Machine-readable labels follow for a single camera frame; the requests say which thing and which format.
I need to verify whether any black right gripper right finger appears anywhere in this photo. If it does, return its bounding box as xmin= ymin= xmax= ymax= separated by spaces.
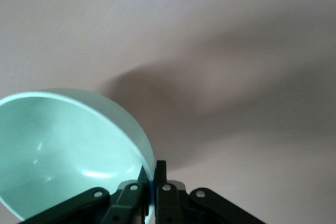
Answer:
xmin=155 ymin=159 xmax=267 ymax=224

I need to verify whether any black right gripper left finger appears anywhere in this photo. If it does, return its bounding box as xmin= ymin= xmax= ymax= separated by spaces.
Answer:
xmin=17 ymin=165 xmax=154 ymax=224

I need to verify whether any light green bowl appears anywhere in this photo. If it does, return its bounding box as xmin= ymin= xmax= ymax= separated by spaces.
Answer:
xmin=0 ymin=88 xmax=155 ymax=224

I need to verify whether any brown tablecloth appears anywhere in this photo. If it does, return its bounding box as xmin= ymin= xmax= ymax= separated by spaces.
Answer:
xmin=0 ymin=0 xmax=336 ymax=224

